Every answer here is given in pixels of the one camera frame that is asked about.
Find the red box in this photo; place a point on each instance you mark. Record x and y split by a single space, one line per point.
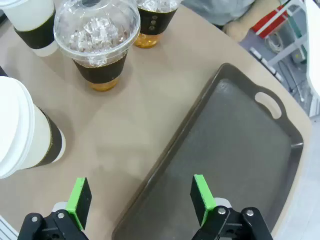
272 21

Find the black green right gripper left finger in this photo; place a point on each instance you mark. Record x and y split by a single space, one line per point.
80 200

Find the person's bare forearm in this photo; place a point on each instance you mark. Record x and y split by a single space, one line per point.
240 27

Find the dark grey plastic serving tray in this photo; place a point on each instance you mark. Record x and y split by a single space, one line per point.
225 140

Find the white curved panel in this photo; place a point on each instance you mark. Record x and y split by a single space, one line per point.
313 50

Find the white metal rack frame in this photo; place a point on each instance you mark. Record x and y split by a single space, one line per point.
292 32

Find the white paper cup black sleeve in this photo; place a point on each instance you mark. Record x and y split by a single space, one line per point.
22 130
32 20

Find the iced coffee cup dotted sleeve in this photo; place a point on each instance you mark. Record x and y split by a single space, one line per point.
155 22

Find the white power strip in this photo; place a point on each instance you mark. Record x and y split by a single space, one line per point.
267 63

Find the person's grey hoodie torso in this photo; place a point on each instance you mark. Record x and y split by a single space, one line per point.
217 10

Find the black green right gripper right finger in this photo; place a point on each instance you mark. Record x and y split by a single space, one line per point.
201 200

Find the iced coffee cup plain sleeve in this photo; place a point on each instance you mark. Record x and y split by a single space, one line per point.
97 37

